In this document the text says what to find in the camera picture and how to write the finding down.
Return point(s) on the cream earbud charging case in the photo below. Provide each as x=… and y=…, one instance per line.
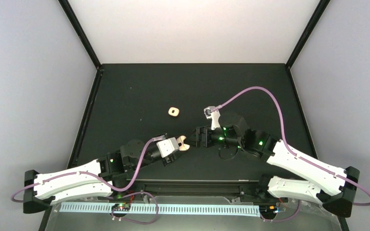
x=181, y=143

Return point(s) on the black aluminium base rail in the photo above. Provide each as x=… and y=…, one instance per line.
x=247, y=190

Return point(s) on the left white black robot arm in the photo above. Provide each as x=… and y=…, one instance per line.
x=106, y=176

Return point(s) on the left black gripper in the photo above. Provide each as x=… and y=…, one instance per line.
x=169, y=160

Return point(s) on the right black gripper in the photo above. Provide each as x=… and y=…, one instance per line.
x=204, y=131

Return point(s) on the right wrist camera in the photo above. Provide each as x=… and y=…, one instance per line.
x=213, y=114

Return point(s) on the right frame post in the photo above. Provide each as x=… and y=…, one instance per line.
x=310, y=26

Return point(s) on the left frame post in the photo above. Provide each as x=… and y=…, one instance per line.
x=72, y=17

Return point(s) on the white slotted cable duct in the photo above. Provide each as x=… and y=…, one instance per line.
x=164, y=209

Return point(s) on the frame post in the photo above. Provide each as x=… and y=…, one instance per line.
x=72, y=17
x=310, y=26

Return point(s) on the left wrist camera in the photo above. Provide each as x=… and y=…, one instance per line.
x=167, y=147

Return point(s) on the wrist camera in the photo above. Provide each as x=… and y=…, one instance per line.
x=213, y=114
x=167, y=147

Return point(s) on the small circuit board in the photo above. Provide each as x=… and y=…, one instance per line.
x=121, y=207

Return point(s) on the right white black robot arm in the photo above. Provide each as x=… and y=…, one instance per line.
x=329, y=186

